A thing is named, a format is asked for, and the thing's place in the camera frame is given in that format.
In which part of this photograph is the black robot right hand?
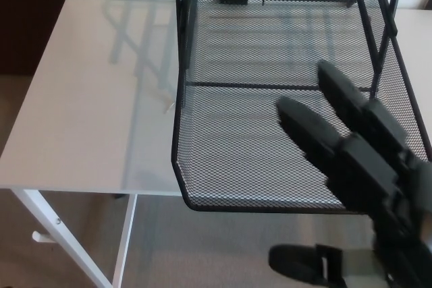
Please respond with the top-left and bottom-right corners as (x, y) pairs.
(268, 60), (432, 288)

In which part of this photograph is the black mesh sliding tray layer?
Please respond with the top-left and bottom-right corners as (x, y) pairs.
(171, 0), (432, 215)

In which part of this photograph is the dark brown wooden cabinet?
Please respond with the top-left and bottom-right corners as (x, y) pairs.
(0, 0), (67, 75)

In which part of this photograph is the black metal file tray frame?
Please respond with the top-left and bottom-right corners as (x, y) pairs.
(173, 0), (419, 100)

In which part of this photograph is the white metal table leg frame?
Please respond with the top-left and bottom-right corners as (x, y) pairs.
(11, 189), (138, 288)

